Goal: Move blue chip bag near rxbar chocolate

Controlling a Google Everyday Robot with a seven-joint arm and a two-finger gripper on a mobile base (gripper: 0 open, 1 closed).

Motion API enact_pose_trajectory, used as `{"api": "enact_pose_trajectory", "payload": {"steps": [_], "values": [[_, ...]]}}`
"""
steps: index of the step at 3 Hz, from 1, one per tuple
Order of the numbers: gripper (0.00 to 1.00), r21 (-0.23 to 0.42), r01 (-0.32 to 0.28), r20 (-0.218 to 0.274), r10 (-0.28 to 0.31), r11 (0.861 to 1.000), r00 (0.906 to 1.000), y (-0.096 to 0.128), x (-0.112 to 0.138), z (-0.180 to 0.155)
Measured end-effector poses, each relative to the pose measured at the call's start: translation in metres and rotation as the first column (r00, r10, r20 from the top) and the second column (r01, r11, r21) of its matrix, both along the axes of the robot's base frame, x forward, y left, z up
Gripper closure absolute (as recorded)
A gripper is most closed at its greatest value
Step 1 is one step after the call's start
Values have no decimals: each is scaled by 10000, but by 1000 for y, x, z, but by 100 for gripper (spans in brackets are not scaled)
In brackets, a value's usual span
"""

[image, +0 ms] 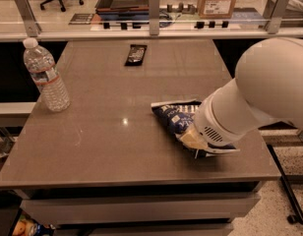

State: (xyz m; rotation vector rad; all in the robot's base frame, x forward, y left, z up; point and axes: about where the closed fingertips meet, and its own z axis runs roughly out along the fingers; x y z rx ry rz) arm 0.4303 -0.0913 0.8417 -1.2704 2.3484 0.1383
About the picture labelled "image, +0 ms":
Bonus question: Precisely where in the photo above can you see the black rxbar chocolate bar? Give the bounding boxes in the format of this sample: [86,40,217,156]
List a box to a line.
[125,44,148,66]

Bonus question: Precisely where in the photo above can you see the black floor stand leg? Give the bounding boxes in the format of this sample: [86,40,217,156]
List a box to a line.
[267,145,303,225]

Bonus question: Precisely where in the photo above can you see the left metal glass bracket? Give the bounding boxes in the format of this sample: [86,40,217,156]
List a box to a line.
[14,0,41,37]

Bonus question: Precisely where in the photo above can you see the metal glass bracket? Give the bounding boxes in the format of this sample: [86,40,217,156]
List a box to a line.
[263,0,289,34]
[149,0,159,36]
[14,0,41,37]

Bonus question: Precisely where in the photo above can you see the clear plastic water bottle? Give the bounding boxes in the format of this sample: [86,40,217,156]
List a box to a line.
[23,37,70,112]

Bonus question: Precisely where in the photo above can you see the colourful snack box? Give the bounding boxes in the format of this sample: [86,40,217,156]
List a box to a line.
[9,210,55,236]

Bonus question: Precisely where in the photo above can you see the middle metal glass bracket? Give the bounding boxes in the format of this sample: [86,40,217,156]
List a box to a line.
[149,0,159,36]

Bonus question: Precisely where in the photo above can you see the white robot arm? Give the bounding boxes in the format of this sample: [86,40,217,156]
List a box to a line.
[179,37,303,150]

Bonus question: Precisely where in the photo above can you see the blue kettle chip bag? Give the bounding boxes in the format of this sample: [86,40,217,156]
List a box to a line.
[151,99,239,158]

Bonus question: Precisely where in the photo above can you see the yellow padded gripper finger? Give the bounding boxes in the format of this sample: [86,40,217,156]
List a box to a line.
[180,130,208,149]

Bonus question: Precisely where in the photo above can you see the right metal glass bracket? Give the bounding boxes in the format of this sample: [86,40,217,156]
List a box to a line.
[263,0,289,34]

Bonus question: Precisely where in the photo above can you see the cardboard box with label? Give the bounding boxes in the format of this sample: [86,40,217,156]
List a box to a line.
[197,0,236,19]

